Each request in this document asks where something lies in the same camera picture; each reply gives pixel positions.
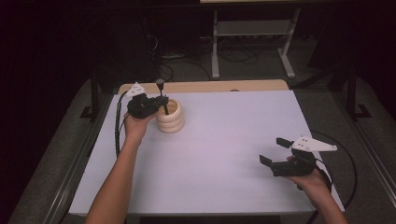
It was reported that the beige ringed brush holder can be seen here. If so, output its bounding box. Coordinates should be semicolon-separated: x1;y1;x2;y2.
154;98;185;134

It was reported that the person's right hand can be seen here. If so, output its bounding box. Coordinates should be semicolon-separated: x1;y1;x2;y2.
284;155;332;201

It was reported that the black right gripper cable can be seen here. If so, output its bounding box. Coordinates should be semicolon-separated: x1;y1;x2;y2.
306;129;359;224

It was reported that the black floor cable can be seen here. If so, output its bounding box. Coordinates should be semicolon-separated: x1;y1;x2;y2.
158;58;213;82
217;49;260;65

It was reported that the white metal desk frame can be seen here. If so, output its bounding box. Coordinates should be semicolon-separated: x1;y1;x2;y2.
210;7;302;80

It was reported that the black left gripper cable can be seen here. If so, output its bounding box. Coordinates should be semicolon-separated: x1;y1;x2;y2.
113;91;129;159

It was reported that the black metal stand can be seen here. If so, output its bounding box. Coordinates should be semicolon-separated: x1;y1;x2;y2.
79;70;101;121
346;65;374;121

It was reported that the black makeup brush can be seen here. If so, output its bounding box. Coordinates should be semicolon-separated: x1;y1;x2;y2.
155;78;170;116

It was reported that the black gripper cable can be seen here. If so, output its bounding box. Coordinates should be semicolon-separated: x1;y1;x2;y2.
306;129;359;224
113;91;129;159

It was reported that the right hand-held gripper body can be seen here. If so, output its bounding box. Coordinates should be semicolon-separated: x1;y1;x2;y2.
269;135;338;178

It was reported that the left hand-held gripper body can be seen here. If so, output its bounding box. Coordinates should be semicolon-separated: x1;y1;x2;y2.
123;81;163;119

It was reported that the aluminium rail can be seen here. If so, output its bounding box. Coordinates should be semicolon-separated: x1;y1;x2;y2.
46;92;114;224
332;92;396;200

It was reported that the white table cover board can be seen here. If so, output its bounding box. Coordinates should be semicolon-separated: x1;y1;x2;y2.
68;90;346;217

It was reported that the person's left hand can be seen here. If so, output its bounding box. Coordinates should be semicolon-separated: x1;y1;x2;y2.
122;111;157;147

